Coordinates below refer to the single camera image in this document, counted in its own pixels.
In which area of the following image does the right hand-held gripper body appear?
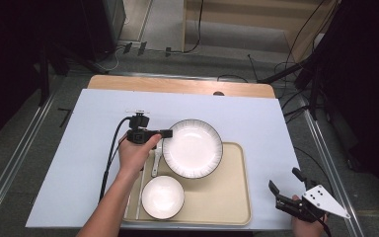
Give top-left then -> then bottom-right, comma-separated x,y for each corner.
274,184 -> 351,224

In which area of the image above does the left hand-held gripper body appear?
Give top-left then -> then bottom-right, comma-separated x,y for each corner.
125,110 -> 163,145

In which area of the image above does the white ceramic spoon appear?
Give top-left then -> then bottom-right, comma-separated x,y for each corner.
150,146 -> 164,178

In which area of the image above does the white plate with dark rim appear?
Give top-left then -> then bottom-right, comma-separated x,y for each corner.
162,118 -> 225,181

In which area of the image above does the beige plastic tray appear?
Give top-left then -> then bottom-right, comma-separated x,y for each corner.
121,141 -> 253,227

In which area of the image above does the white bowl with dark rim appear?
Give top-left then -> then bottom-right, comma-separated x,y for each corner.
140,175 -> 186,221

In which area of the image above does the person's left hand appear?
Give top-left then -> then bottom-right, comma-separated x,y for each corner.
116,132 -> 163,181

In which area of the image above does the person's right hand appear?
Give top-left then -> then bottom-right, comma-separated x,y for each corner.
290,195 -> 329,237

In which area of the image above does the white table board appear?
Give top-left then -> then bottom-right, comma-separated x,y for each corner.
25,88 -> 306,231

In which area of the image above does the black stand leg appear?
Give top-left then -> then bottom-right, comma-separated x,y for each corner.
257,54 -> 314,85

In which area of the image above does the dark grey cabinet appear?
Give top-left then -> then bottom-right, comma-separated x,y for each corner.
81,0 -> 127,62

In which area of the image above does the light wooden cabinet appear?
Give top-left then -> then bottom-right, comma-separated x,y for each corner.
181,0 -> 341,63

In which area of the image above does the thin black floor cable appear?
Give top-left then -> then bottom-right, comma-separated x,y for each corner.
293,146 -> 336,197

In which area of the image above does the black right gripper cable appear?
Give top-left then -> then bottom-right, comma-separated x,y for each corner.
318,215 -> 334,237

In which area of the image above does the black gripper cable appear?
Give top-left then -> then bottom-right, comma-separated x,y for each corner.
98,116 -> 134,202
318,215 -> 334,237

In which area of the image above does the metal floor rail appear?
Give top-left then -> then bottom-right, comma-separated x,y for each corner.
300,105 -> 366,237
0,90 -> 57,228

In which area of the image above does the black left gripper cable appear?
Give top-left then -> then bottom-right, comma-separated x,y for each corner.
98,116 -> 134,202

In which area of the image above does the white floor cable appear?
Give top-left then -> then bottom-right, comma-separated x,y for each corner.
94,44 -> 126,72

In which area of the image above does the black cable loop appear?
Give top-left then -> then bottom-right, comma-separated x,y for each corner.
216,74 -> 250,84

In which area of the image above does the long black hanging cable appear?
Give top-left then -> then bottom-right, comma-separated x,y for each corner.
181,0 -> 205,54

